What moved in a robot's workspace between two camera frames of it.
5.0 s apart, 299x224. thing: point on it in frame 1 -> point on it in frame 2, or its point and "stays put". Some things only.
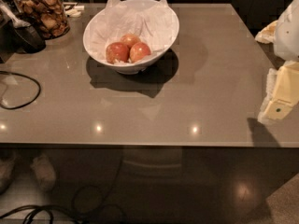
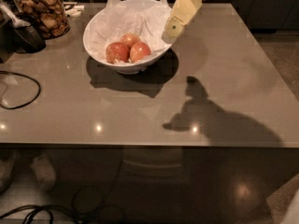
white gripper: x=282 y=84 -> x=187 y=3
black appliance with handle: x=16 y=34 stays put
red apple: x=139 y=50 stays put
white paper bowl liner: x=154 y=21 stays put
